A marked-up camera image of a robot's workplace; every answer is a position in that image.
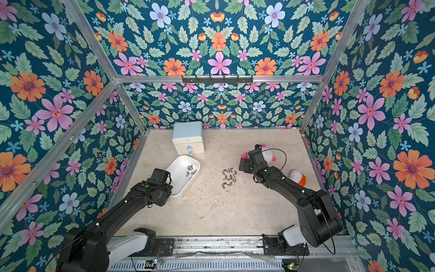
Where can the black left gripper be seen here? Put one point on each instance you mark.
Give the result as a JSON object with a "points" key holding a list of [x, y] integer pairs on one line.
{"points": [[170, 187]]}

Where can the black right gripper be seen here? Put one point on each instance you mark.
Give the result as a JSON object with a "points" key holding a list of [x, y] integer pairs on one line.
{"points": [[250, 160]]}

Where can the white storage tray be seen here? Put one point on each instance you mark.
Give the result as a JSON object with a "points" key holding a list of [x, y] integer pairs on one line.
{"points": [[180, 182]]}

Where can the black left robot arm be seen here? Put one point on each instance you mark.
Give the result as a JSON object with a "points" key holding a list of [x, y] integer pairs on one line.
{"points": [[94, 248]]}

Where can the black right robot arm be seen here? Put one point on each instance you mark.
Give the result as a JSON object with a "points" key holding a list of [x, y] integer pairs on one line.
{"points": [[317, 217]]}

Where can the pile of wing nuts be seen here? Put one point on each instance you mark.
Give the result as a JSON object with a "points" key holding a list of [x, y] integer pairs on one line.
{"points": [[191, 170]]}

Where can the pale blue drawer box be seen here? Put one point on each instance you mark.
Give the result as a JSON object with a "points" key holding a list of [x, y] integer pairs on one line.
{"points": [[188, 138]]}

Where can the pink white striped plush toy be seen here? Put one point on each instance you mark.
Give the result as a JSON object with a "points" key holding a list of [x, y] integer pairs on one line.
{"points": [[268, 153]]}

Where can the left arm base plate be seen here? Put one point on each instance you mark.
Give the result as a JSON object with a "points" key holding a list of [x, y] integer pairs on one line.
{"points": [[159, 247]]}

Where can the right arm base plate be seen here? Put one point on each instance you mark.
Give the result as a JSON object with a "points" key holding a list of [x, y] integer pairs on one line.
{"points": [[289, 242]]}

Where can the black hook rail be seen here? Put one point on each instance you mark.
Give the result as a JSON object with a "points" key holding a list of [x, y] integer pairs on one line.
{"points": [[209, 80]]}

